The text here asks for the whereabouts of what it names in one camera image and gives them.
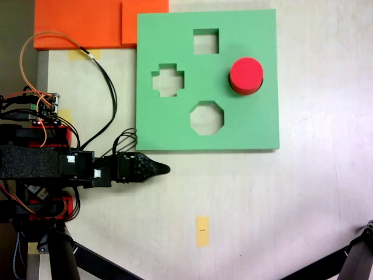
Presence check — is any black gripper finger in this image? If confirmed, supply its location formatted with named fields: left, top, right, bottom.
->
left=132, top=152, right=171, bottom=182

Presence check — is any red cylinder block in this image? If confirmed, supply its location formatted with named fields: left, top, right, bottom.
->
left=228, top=57, right=265, bottom=96

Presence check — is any small orange foam block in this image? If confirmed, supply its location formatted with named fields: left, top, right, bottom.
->
left=121, top=0, right=170, bottom=45

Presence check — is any large orange foam block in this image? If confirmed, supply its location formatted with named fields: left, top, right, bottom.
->
left=33, top=0, right=123, bottom=50

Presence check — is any red printed table clamp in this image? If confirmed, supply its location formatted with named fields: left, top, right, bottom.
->
left=29, top=127, right=73, bottom=148
left=27, top=195, right=73, bottom=220

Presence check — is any yellow tape patch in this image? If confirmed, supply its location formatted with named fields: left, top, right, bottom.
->
left=58, top=109, right=73, bottom=127

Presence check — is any black power circuit board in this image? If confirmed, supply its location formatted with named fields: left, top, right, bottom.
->
left=26, top=185, right=51, bottom=201

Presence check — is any yellow tape marker with line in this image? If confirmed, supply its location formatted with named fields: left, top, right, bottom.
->
left=196, top=215, right=210, bottom=248

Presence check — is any circuit board with green terminal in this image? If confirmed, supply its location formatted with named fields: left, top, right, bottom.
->
left=29, top=92, right=62, bottom=128

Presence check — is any slim black tripod leg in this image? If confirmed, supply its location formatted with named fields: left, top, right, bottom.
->
left=279, top=244, right=350, bottom=280
left=72, top=241, right=145, bottom=280

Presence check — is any green shape sorting board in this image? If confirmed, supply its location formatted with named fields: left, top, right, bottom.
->
left=135, top=9, right=280, bottom=152

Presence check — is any thick black tripod leg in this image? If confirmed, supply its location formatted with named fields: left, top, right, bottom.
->
left=337, top=220, right=373, bottom=280
left=48, top=226, right=81, bottom=280

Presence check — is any wide yellow tape strip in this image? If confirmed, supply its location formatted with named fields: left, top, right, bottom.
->
left=68, top=49, right=102, bottom=61

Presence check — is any black servo cable loop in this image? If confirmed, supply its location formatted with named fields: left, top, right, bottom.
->
left=112, top=127, right=139, bottom=155

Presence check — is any black usb cable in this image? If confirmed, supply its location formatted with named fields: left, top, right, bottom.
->
left=0, top=112, right=31, bottom=122

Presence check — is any long black twin cable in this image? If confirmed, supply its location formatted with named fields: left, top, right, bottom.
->
left=78, top=45, right=118, bottom=151

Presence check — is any blue white braided cable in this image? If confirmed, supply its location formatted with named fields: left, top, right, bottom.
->
left=13, top=232, right=27, bottom=279

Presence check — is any thin orange wire loop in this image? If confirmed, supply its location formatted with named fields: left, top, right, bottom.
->
left=19, top=31, right=82, bottom=97

